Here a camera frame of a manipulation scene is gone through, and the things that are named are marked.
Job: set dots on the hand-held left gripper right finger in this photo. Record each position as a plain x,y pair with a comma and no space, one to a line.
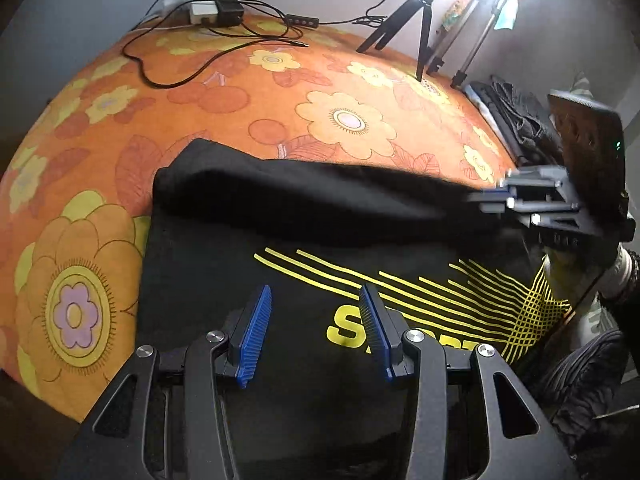
375,330

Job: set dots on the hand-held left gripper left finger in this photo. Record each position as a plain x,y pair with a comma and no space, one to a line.
255,335

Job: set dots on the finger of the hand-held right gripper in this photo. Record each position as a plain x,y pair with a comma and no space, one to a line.
530,192
550,225

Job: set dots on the black pants with yellow stripes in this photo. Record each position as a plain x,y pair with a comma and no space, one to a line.
280,200

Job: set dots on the person's right forearm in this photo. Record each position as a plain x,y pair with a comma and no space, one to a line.
620,272

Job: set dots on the stack of folded dark clothes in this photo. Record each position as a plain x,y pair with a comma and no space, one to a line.
520,115

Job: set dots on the green striped pillow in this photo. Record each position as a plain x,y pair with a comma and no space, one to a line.
580,87

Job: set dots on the person's grey striped trousers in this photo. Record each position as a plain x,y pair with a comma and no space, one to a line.
585,375

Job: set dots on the tall folded metal tripod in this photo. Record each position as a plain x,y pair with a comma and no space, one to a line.
480,40

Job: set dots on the colourful hanging cloth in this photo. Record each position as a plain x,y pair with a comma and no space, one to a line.
507,12

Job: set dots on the small black tripod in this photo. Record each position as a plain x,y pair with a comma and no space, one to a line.
425,10

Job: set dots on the orange floral bed sheet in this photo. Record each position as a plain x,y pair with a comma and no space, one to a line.
225,110

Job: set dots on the black charger adapter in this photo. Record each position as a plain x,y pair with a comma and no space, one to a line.
229,10

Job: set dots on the white charger adapter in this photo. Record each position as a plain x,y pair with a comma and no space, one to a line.
202,10

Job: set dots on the white power strip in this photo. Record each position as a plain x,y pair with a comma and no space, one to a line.
175,2

